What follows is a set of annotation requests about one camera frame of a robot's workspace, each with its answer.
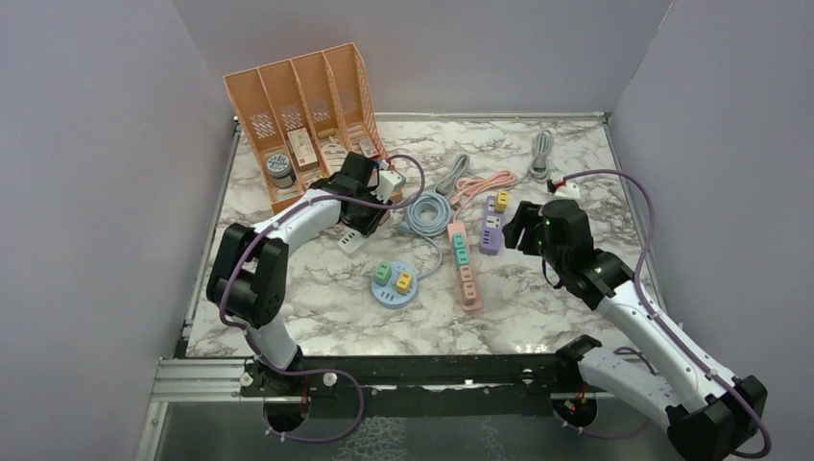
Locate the orange desk file organizer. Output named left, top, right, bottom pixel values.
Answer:
left=224, top=43, right=391, bottom=212

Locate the green usb charger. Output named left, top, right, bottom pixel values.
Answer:
left=373, top=261, right=392, bottom=286

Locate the grey cable bundle right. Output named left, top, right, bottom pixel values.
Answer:
left=508, top=130, right=556, bottom=192

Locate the teal usb charger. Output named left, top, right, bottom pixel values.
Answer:
left=454, top=248, right=470, bottom=267
left=451, top=232, right=467, bottom=252

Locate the coiled light blue cable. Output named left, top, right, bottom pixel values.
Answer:
left=396, top=190, right=456, bottom=278

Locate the white red box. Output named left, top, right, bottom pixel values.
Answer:
left=288, top=128, right=319, bottom=170

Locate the white power strip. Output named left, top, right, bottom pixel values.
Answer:
left=337, top=230, right=370, bottom=258

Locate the yellow usb charger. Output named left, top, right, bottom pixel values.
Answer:
left=395, top=271, right=414, bottom=296

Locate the round blue power strip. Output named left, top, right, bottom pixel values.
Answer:
left=370, top=261, right=419, bottom=310

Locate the pink usb charger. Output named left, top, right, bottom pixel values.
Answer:
left=461, top=282, right=479, bottom=305
left=458, top=264, right=474, bottom=284

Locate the grey cable bundle left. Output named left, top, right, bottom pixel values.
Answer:
left=406, top=154, right=472, bottom=199

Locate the purple power strip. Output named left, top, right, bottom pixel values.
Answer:
left=479, top=193, right=505, bottom=255

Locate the coiled pink cable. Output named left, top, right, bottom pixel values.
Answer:
left=447, top=168, right=519, bottom=221

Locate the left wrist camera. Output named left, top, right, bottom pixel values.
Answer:
left=372, top=170, right=406, bottom=203

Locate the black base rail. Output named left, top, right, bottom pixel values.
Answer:
left=240, top=353, right=586, bottom=419

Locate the grey cable bundle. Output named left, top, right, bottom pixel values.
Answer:
left=508, top=130, right=556, bottom=192
left=406, top=154, right=472, bottom=199

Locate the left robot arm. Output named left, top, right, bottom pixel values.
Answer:
left=205, top=153, right=392, bottom=395

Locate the round tin in organizer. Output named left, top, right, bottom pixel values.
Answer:
left=266, top=154, right=296, bottom=188

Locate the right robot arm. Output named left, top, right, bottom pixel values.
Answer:
left=502, top=199, right=768, bottom=460

